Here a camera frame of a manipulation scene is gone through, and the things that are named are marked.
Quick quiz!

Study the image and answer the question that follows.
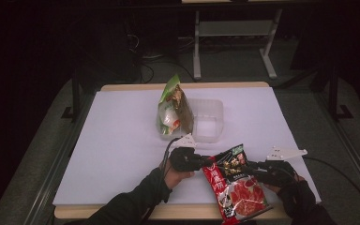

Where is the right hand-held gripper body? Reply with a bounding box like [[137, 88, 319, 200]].
[[258, 145, 309, 188]]

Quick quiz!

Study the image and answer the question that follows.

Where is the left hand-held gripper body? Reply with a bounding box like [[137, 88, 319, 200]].
[[168, 133, 206, 173]]

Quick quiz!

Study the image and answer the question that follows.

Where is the person's left hand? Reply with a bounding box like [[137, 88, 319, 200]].
[[158, 158, 197, 190]]

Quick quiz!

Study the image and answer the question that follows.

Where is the person's right hand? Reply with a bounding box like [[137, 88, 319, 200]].
[[263, 172, 308, 195]]

